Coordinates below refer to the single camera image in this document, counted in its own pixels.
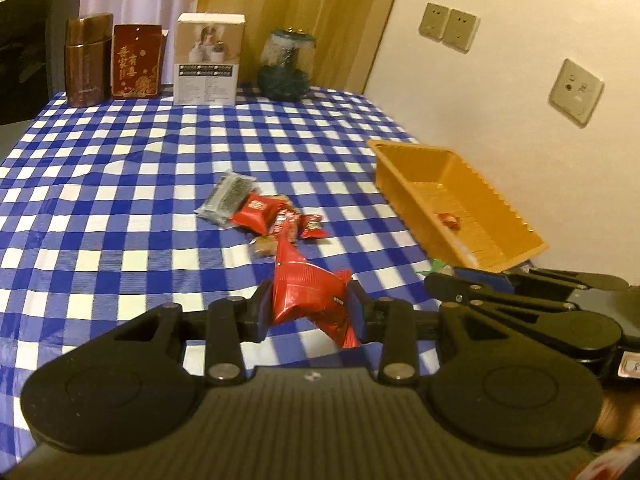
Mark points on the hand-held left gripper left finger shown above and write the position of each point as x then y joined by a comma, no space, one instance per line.
263,312

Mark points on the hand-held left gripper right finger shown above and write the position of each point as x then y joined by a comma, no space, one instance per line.
356,310

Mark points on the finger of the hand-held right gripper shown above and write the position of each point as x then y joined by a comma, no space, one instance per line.
480,276
450,287

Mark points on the small green snack packet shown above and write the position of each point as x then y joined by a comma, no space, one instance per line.
442,266

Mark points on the long red snack packet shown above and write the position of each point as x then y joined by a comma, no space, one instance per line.
305,287

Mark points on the small red candy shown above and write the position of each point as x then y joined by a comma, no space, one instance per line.
450,221

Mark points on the small red snack packet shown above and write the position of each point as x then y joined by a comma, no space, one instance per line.
286,225
312,226

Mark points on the yellow plastic tray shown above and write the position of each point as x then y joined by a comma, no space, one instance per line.
450,185

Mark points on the square red candy packet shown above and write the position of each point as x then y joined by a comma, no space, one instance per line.
252,212

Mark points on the grey snack packet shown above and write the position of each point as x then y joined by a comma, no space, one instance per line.
225,197

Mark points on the person's right hand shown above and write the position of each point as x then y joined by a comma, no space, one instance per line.
622,412

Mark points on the brown wrapped candy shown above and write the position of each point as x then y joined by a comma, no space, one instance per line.
263,247

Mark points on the blue white checkered tablecloth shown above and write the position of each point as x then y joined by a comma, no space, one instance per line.
125,185

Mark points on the green glass jar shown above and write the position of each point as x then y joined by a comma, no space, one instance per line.
286,67

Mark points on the white cardboard box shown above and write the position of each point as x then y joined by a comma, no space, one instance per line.
207,60

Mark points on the red gold printed box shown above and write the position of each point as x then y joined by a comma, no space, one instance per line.
136,60

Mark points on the brown metal tin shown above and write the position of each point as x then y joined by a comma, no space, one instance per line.
89,60

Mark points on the wooden door panel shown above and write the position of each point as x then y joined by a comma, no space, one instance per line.
310,5

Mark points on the black chair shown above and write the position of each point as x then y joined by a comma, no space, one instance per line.
30,50

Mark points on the beige wall data socket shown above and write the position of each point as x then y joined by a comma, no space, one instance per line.
576,92

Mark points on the beige wall power socket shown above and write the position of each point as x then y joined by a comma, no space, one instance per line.
432,21
462,31

